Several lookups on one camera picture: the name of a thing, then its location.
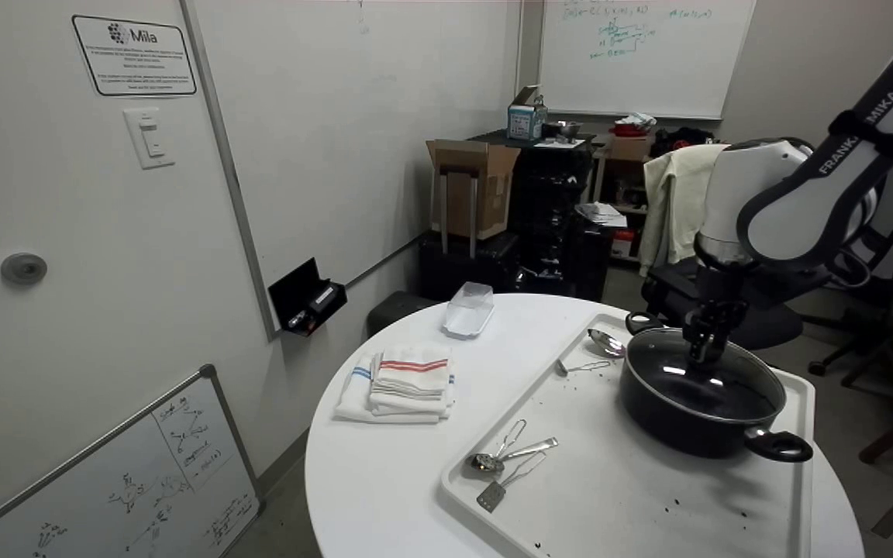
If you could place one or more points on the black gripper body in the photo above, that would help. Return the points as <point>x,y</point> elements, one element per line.
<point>720,293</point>

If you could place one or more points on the glass pot lid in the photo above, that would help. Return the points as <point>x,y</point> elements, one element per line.
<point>745,390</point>

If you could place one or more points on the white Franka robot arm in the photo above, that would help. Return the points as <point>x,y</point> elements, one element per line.
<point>830,197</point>

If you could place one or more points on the black cooking pot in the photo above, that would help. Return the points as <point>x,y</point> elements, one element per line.
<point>694,418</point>

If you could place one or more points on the black mesh office chair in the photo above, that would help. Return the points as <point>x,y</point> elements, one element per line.
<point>859,331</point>

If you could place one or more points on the white plastic tray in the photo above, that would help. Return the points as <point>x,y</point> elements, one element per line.
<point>613,492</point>

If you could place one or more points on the black drawer cabinet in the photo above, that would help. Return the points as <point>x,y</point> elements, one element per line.
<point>553,211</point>

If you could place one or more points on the clear plastic container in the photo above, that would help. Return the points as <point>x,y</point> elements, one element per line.
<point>465,309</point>

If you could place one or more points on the small grey spatula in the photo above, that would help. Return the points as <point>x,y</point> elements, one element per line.
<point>491,494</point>

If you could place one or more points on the blue tissue box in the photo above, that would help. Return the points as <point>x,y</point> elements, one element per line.
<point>525,120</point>

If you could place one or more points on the open cardboard box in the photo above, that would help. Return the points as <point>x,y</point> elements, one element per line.
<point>477,186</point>

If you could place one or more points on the folded white striped towel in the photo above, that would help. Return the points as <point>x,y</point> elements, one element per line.
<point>401,390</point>

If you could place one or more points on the round white table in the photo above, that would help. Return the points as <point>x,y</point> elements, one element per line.
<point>385,486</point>

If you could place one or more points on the black marker holder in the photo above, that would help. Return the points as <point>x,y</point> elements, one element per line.
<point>305,297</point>

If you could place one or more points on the whiteboard with drawings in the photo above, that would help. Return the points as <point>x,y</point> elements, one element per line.
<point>126,486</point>

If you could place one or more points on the small wall whiteboard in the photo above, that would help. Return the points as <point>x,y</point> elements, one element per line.
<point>644,58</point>

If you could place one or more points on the large wall whiteboard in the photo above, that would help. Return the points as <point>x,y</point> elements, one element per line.
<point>354,125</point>

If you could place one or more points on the white light switch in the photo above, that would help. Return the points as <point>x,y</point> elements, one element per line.
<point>151,138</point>

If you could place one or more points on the white wall sign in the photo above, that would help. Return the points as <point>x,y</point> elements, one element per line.
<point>134,53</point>

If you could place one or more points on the round grey wall stopper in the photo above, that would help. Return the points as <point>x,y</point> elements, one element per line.
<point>24,269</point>

